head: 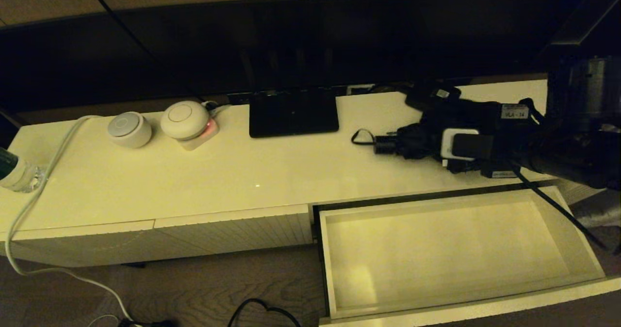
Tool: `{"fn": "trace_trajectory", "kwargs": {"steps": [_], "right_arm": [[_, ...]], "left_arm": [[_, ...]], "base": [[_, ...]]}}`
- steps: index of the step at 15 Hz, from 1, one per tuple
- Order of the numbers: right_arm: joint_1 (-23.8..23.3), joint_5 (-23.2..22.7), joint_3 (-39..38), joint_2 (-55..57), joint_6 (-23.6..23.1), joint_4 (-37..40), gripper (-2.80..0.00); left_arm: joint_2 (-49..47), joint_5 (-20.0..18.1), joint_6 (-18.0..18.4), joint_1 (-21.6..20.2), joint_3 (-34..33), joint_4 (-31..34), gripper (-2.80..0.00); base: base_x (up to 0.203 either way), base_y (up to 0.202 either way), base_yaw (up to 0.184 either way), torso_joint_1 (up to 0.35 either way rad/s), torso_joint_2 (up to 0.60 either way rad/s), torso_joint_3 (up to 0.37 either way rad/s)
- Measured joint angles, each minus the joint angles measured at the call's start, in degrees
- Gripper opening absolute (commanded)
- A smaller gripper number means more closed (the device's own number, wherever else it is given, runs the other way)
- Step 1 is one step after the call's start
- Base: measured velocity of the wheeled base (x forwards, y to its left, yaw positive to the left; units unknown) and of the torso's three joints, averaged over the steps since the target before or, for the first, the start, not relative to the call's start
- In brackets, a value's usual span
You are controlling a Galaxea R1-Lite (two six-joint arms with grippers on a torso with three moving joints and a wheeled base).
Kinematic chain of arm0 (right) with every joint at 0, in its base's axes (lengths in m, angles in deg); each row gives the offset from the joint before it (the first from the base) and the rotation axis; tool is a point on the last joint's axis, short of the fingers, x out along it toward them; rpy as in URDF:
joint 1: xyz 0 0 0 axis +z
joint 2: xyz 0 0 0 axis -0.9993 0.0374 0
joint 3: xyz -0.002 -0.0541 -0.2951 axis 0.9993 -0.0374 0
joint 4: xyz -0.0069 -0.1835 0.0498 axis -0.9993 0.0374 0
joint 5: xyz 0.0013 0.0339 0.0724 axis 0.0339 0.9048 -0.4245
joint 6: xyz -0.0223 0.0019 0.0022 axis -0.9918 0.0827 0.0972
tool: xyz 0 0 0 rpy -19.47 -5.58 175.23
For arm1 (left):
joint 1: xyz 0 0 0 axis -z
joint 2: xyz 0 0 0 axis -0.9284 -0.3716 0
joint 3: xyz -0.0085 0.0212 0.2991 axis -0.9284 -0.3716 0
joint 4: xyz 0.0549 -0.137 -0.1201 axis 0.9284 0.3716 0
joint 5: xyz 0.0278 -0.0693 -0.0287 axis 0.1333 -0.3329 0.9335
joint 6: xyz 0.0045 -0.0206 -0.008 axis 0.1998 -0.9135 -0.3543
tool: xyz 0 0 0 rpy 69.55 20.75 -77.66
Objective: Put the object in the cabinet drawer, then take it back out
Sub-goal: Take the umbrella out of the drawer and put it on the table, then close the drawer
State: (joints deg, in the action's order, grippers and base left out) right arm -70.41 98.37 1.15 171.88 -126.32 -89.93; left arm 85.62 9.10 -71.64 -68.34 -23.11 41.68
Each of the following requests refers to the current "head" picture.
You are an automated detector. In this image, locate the black umbrella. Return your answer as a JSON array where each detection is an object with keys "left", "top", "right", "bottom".
[{"left": 352, "top": 99, "right": 500, "bottom": 175}]

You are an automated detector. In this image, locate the black set-top box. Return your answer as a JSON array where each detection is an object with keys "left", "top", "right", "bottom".
[{"left": 405, "top": 82, "right": 461, "bottom": 112}]

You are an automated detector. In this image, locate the white fluted cabinet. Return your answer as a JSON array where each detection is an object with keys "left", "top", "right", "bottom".
[{"left": 0, "top": 79, "right": 621, "bottom": 268}]

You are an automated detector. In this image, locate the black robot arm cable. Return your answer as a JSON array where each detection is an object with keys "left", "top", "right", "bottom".
[{"left": 509, "top": 164, "right": 608, "bottom": 251}]

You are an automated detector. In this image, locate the white dome shaped device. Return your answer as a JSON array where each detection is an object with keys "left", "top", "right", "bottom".
[{"left": 161, "top": 101, "right": 211, "bottom": 141}]

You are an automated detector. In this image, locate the white power cable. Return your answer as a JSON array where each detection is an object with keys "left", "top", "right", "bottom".
[{"left": 5, "top": 115, "right": 134, "bottom": 327}]

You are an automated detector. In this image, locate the thin black wall cable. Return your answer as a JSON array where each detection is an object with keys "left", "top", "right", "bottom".
[{"left": 82, "top": 0, "right": 207, "bottom": 102}]

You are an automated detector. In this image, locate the black television base plate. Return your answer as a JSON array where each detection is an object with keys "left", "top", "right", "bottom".
[{"left": 249, "top": 88, "right": 339, "bottom": 138}]

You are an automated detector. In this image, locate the clear plastic water bottle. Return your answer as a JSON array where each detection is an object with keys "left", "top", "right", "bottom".
[{"left": 0, "top": 146, "right": 46, "bottom": 193}]

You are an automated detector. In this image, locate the black flat television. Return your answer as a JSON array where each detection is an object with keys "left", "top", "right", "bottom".
[{"left": 0, "top": 0, "right": 621, "bottom": 114}]

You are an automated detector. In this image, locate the black floor cable with connector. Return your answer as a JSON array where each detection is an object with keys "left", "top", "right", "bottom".
[{"left": 228, "top": 298, "right": 301, "bottom": 327}]

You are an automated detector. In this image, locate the white sheer curtain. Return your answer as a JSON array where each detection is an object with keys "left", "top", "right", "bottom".
[{"left": 572, "top": 189, "right": 621, "bottom": 229}]

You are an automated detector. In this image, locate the white drawer with dark handle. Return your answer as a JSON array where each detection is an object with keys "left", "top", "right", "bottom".
[{"left": 313, "top": 184, "right": 621, "bottom": 327}]

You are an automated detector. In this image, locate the white ribbed cabinet front panel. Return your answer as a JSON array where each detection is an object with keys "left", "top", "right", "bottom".
[
  {"left": 553, "top": 179, "right": 609, "bottom": 206},
  {"left": 154, "top": 204, "right": 313, "bottom": 259},
  {"left": 0, "top": 220, "right": 157, "bottom": 268}
]

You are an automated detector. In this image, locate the white power strip red light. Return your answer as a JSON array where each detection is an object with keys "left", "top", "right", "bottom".
[{"left": 177, "top": 118, "right": 220, "bottom": 151}]

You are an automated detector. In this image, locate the white round speaker grey top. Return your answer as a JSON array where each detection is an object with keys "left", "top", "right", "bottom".
[{"left": 107, "top": 112, "right": 153, "bottom": 149}]

